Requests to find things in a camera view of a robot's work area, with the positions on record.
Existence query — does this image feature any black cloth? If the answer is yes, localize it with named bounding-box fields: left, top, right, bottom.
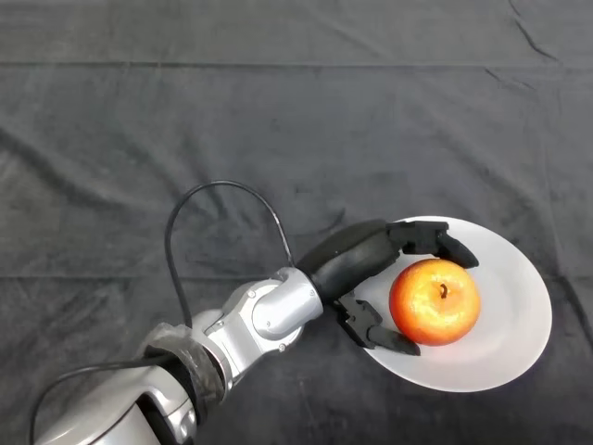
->
left=0, top=0, right=593, bottom=445

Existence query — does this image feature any white round plate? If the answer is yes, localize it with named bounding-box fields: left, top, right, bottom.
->
left=350, top=216, right=553, bottom=394

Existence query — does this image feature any red yellow apple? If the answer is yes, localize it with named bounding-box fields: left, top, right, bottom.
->
left=388, top=258, right=482, bottom=347

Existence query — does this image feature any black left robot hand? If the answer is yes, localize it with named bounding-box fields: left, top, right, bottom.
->
left=296, top=220, right=480, bottom=357

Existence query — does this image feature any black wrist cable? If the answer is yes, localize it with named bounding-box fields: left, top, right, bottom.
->
left=29, top=181, right=295, bottom=445

